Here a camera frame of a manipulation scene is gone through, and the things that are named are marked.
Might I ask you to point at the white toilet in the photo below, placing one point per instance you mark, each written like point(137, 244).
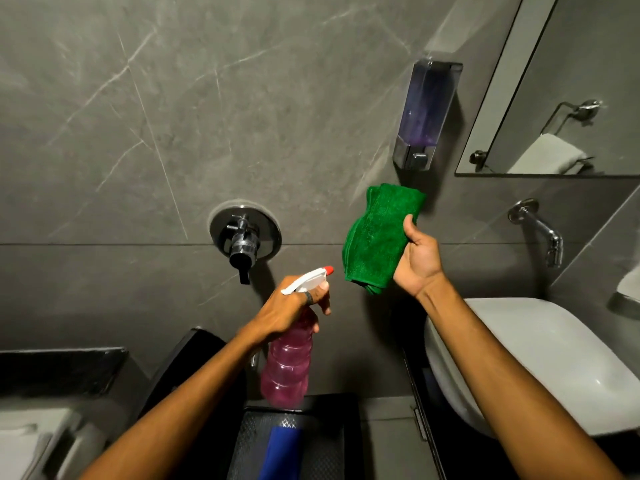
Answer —
point(30, 444)

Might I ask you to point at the wall soap dispenser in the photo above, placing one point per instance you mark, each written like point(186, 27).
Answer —
point(425, 112)

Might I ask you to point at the green microfiber cloth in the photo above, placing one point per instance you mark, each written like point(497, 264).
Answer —
point(377, 237)

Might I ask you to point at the chrome wall mixer valve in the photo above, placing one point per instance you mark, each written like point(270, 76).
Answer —
point(244, 239)

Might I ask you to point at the black stone ledge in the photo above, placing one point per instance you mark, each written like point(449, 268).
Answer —
point(60, 369)

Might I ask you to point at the person's right forearm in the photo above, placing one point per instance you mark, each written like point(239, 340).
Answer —
point(505, 384)

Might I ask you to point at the person's left hand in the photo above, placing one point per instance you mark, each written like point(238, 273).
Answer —
point(277, 312)

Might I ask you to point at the person's left forearm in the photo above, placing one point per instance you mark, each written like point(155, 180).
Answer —
point(185, 409)

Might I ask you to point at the pink spray bottle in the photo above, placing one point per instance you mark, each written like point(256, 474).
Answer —
point(289, 364)

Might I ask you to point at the black mesh basket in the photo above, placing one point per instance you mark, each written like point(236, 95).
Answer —
point(325, 444)

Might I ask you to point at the wall mirror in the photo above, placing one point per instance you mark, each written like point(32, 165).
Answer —
point(565, 54)

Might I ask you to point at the person's left fingers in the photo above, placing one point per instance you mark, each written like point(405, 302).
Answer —
point(320, 293)

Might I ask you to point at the white sink basin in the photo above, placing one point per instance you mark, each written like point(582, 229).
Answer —
point(545, 359)

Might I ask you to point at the black vanity cabinet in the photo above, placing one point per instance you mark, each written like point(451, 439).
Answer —
point(450, 454)

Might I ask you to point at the person's right thumb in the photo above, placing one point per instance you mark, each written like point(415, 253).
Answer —
point(412, 230)

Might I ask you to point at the blue bottle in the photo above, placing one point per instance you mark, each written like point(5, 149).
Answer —
point(281, 454)

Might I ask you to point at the chrome mirror bracket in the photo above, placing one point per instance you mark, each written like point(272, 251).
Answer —
point(478, 158)

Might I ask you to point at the chrome wall tap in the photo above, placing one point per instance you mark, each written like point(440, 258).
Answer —
point(540, 227)

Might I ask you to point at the person's right hand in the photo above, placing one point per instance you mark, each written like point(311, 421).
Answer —
point(420, 267)

